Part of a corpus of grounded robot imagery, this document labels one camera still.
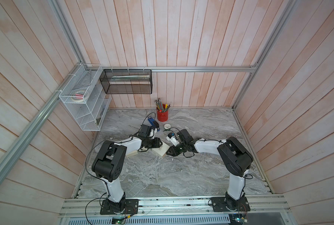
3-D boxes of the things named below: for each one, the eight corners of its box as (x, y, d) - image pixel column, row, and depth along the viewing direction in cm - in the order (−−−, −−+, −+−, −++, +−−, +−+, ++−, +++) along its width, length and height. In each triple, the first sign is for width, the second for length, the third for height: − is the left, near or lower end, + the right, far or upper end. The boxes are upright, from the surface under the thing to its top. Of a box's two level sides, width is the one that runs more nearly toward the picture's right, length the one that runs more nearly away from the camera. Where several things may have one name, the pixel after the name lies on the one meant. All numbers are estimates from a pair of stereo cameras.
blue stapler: (156, 130, 107) (155, 126, 104) (147, 119, 114) (147, 116, 111) (159, 128, 109) (159, 125, 105) (151, 117, 115) (150, 114, 112)
